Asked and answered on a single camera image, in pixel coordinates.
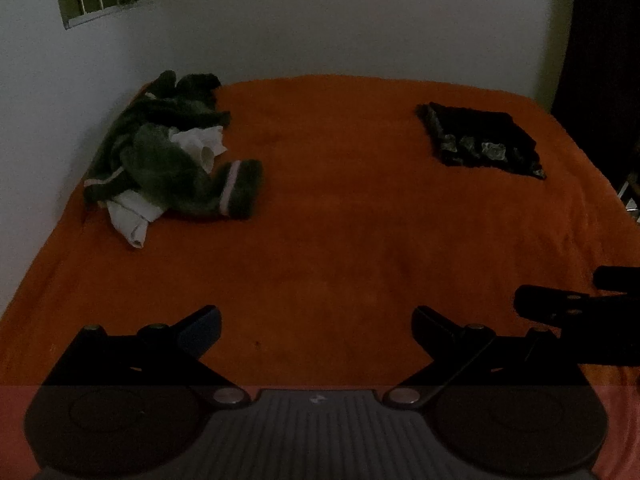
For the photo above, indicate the dark patterned folded cloth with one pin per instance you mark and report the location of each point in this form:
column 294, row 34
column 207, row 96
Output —
column 475, row 135

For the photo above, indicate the orange blanket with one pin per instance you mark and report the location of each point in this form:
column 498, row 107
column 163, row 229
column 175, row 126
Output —
column 325, row 210

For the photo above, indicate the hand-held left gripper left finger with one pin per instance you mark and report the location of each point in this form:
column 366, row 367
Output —
column 202, row 332

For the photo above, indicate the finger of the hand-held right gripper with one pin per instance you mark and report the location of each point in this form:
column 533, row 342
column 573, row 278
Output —
column 615, row 277
column 540, row 302

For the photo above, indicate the dark green jacket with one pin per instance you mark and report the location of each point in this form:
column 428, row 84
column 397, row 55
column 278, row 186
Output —
column 155, row 155

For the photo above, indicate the white cloth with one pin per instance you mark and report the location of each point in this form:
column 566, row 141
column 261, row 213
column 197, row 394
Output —
column 132, row 220

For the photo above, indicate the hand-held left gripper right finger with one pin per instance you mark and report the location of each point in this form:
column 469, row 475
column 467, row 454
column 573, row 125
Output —
column 425, row 327

